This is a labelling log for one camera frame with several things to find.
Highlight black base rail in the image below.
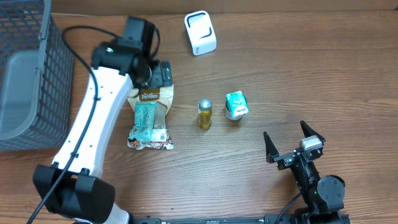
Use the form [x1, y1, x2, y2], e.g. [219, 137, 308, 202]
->
[134, 215, 351, 224]

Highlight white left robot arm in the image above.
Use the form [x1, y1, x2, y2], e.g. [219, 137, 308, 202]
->
[33, 17, 172, 223]

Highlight white barcode scanner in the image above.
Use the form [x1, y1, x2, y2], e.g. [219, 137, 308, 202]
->
[184, 10, 217, 56]

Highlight green white yogurt cup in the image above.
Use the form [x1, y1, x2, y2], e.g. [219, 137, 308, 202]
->
[224, 90, 250, 120]

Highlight grey plastic mesh basket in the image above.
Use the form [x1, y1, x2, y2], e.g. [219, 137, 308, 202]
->
[1, 0, 73, 151]

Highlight yellow liquid glass bottle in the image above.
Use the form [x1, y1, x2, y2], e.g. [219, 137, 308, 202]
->
[198, 98, 212, 129]

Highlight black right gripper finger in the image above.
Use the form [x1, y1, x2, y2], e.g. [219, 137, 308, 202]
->
[263, 131, 279, 163]
[300, 120, 326, 143]

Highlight brown white snack bag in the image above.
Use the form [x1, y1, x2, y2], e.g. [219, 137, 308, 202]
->
[127, 85, 174, 150]

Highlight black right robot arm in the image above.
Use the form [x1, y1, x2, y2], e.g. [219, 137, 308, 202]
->
[263, 120, 349, 223]

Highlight teal snack packet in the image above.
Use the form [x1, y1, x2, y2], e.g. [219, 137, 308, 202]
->
[129, 101, 157, 142]

